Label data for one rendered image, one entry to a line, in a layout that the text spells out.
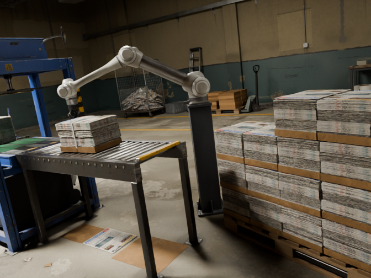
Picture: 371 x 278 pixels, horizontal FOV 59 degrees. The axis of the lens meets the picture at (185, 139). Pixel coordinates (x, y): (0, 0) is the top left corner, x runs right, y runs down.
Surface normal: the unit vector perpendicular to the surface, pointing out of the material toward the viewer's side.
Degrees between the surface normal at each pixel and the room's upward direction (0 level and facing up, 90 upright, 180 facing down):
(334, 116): 90
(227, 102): 89
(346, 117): 90
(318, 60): 90
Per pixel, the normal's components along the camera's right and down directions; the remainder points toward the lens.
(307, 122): -0.80, 0.22
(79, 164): -0.55, 0.24
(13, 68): 0.82, 0.02
